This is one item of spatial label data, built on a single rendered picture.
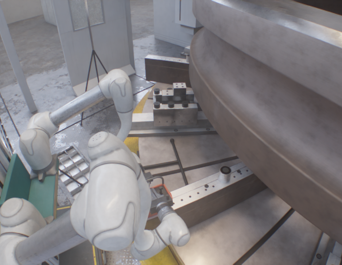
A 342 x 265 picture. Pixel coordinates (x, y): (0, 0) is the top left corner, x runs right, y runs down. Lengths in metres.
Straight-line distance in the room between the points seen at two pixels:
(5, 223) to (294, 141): 1.42
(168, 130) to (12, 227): 1.84
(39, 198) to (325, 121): 1.56
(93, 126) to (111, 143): 2.66
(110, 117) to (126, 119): 2.04
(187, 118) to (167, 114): 0.21
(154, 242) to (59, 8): 3.38
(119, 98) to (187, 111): 1.14
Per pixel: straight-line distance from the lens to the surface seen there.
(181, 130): 2.46
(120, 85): 1.22
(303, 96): 1.24
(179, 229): 1.06
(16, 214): 1.05
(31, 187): 1.48
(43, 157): 1.41
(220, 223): 1.86
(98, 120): 3.36
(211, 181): 1.59
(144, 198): 0.82
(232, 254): 1.77
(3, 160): 1.36
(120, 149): 0.63
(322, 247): 2.01
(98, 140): 0.62
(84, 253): 1.81
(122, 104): 1.26
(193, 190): 1.53
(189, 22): 5.11
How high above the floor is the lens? 1.94
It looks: 40 degrees down
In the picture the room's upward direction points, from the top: straight up
